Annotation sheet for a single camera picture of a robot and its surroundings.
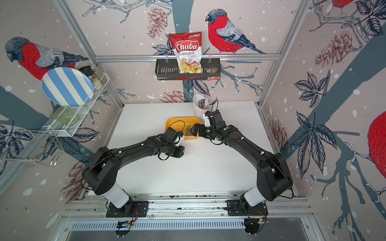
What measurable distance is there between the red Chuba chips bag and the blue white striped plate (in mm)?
513

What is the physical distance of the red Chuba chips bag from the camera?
0.81 metres

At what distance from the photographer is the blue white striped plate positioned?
684mm
